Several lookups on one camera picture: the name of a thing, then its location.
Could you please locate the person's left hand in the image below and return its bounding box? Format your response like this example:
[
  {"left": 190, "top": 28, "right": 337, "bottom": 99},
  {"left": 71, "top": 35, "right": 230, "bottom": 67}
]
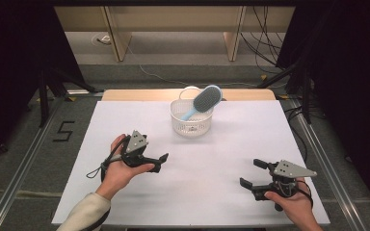
[{"left": 95, "top": 133, "right": 157, "bottom": 201}]

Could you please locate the light wooden table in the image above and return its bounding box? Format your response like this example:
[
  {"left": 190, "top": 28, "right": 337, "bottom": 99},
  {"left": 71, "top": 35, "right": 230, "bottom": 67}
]
[{"left": 101, "top": 88, "right": 277, "bottom": 102}]

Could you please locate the aluminium floor rail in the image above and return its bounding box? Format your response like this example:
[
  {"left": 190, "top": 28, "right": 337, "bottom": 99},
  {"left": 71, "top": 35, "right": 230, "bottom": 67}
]
[
  {"left": 279, "top": 95, "right": 369, "bottom": 231},
  {"left": 0, "top": 96, "right": 67, "bottom": 231}
]

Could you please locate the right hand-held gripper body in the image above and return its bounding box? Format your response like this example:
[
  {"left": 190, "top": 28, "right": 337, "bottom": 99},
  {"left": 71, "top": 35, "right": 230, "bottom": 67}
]
[{"left": 251, "top": 159, "right": 318, "bottom": 213}]

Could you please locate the person's right hand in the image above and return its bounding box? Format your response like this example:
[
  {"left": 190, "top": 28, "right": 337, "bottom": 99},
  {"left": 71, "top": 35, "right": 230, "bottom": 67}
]
[{"left": 263, "top": 181, "right": 319, "bottom": 228}]

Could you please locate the black floor cable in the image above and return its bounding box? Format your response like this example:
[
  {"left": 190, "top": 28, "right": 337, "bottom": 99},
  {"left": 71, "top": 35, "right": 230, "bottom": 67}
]
[{"left": 283, "top": 104, "right": 313, "bottom": 164}]

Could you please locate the bundle of black cables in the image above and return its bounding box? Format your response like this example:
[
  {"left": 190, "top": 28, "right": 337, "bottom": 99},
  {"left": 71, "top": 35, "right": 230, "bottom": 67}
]
[{"left": 239, "top": 6, "right": 291, "bottom": 75}]

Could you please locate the white plastic basket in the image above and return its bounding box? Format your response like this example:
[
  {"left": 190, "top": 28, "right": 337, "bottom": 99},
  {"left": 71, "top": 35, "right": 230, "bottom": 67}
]
[{"left": 170, "top": 86, "right": 215, "bottom": 140}]

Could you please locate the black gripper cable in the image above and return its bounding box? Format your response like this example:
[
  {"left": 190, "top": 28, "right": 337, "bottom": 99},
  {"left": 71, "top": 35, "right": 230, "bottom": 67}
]
[
  {"left": 86, "top": 135, "right": 132, "bottom": 231},
  {"left": 293, "top": 178, "right": 315, "bottom": 209}
]

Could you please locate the white floor cable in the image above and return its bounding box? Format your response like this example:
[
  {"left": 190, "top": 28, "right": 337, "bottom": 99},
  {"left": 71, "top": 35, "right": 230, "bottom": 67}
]
[{"left": 126, "top": 44, "right": 287, "bottom": 90}]

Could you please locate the light blue hairbrush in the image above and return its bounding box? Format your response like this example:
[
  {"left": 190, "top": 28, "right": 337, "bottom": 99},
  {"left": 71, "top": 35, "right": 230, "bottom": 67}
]
[{"left": 180, "top": 84, "right": 224, "bottom": 122}]

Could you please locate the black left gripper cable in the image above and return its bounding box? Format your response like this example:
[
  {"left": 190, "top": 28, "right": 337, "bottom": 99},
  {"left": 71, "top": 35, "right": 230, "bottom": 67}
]
[{"left": 86, "top": 135, "right": 132, "bottom": 231}]

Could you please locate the beige wooden desk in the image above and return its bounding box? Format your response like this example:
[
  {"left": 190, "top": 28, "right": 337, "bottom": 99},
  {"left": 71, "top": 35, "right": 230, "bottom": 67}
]
[{"left": 53, "top": 6, "right": 297, "bottom": 63}]

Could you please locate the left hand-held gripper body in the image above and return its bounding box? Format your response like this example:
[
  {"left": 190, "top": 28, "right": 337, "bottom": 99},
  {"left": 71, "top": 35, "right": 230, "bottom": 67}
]
[{"left": 120, "top": 129, "right": 159, "bottom": 168}]

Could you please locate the black curtain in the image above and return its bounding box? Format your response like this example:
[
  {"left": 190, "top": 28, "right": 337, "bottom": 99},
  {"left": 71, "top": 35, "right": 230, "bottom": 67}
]
[
  {"left": 0, "top": 0, "right": 90, "bottom": 163},
  {"left": 275, "top": 0, "right": 370, "bottom": 211}
]

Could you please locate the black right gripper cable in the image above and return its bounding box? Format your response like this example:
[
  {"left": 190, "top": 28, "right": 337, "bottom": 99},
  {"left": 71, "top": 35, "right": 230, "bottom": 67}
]
[{"left": 293, "top": 178, "right": 315, "bottom": 209}]

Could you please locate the black metal stand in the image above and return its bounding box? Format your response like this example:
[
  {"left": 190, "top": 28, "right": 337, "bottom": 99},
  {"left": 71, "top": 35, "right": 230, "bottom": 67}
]
[
  {"left": 256, "top": 62, "right": 313, "bottom": 125},
  {"left": 38, "top": 67, "right": 104, "bottom": 129}
]

